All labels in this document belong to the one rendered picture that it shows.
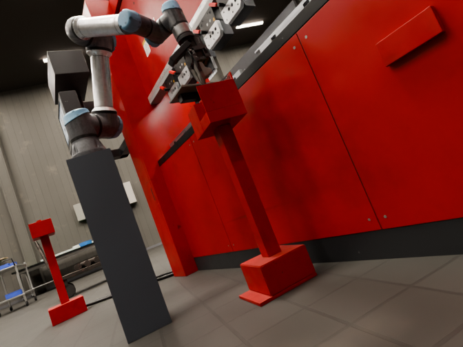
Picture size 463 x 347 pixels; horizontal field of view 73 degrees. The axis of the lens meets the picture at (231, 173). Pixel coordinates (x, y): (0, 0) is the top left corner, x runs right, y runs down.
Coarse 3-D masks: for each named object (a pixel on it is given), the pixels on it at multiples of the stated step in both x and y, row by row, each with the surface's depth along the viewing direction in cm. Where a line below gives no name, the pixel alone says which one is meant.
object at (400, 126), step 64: (384, 0) 83; (448, 0) 73; (320, 64) 104; (448, 64) 76; (256, 128) 137; (320, 128) 110; (384, 128) 92; (448, 128) 79; (192, 192) 204; (320, 192) 118; (384, 192) 97; (448, 192) 83; (320, 256) 127; (384, 256) 103
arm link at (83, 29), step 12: (120, 12) 114; (132, 12) 113; (72, 24) 130; (84, 24) 127; (96, 24) 124; (108, 24) 121; (120, 24) 115; (132, 24) 114; (144, 24) 118; (72, 36) 134; (84, 36) 133; (96, 36) 131; (144, 36) 123
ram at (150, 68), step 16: (128, 0) 232; (144, 0) 213; (160, 0) 196; (176, 0) 181; (192, 0) 169; (208, 0) 159; (160, 16) 201; (192, 16) 173; (160, 48) 212; (144, 64) 238; (160, 64) 218; (144, 80) 246; (160, 96) 241
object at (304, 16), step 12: (312, 0) 100; (324, 0) 97; (300, 12) 105; (312, 12) 101; (288, 24) 110; (300, 24) 106; (276, 36) 116; (288, 36) 111; (276, 48) 117; (264, 60) 124; (252, 72) 131; (240, 84) 138; (192, 132) 184; (180, 144) 200; (168, 156) 220
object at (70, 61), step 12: (48, 60) 239; (60, 60) 238; (72, 60) 243; (84, 60) 247; (48, 72) 256; (60, 72) 236; (72, 72) 240; (84, 72) 245; (48, 84) 274; (60, 84) 248; (72, 84) 254; (84, 84) 261; (84, 96) 280
